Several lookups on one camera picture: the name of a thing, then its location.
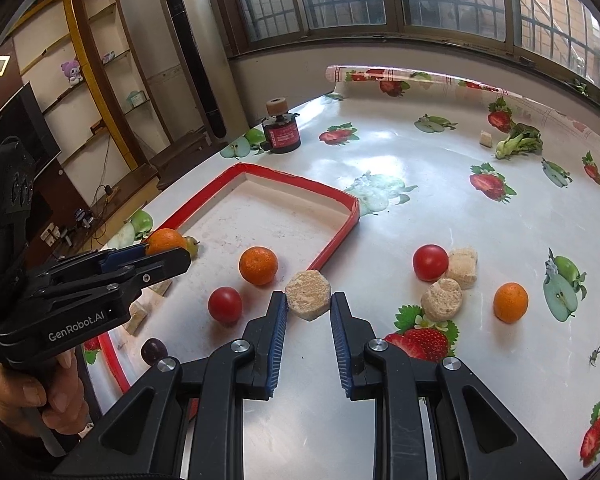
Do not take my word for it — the wooden wall shelf unit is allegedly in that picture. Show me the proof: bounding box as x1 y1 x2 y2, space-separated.
5 0 181 171

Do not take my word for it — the dark wooden bench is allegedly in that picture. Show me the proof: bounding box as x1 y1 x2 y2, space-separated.
147 127 212 181

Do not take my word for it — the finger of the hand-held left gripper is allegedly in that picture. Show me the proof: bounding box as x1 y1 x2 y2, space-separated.
45 244 151 281
30 247 192 311

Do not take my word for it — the dark purple plum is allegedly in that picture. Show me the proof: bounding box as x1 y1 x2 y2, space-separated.
141 338 168 366

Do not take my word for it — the green leafy vegetable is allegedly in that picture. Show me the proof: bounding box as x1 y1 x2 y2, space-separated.
495 122 544 160

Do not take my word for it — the tall standing air conditioner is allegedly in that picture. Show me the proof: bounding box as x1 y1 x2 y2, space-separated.
156 0 251 141

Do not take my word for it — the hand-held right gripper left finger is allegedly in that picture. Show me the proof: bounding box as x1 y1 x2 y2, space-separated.
47 291 288 480

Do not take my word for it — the red tomato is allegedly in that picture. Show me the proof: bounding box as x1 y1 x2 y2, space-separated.
208 286 243 324
412 244 450 282

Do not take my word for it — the black television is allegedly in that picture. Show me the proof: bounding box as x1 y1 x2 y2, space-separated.
0 81 62 171

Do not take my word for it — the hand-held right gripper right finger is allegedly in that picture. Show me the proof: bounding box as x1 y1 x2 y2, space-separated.
330 291 568 480

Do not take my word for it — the person's left hand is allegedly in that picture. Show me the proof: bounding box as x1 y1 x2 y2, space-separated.
0 347 86 436

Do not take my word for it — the red rimmed white tray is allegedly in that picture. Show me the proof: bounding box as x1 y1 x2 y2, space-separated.
97 162 361 396

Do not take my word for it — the low wooden cabinet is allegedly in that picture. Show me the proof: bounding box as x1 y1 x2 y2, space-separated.
55 160 161 241

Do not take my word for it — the orange mandarin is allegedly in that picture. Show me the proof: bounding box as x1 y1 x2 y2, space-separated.
493 282 530 324
238 246 279 287
146 228 188 257

